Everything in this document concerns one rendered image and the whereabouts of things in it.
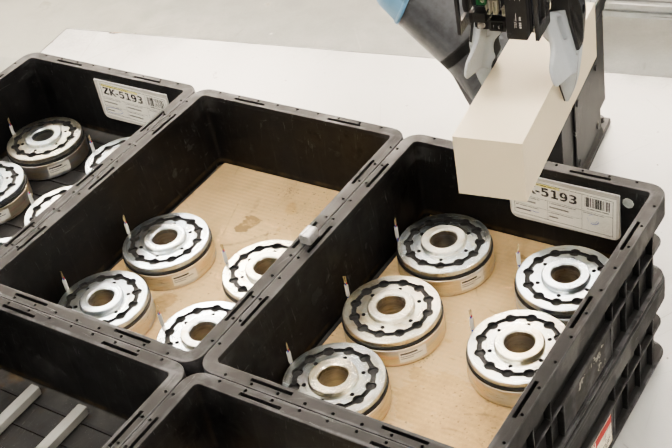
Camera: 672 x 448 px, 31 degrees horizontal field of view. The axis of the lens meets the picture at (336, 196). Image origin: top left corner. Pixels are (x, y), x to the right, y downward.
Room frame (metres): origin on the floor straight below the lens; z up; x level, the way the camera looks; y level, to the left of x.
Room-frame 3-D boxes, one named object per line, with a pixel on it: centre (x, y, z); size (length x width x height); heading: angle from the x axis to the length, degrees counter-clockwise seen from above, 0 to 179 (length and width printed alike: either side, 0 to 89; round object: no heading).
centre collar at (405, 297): (0.92, -0.03, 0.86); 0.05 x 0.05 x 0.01
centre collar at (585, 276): (0.91, -0.21, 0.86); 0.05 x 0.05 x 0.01
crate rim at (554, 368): (0.88, -0.08, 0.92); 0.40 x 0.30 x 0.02; 141
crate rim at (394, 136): (1.07, 0.15, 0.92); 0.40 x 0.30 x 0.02; 141
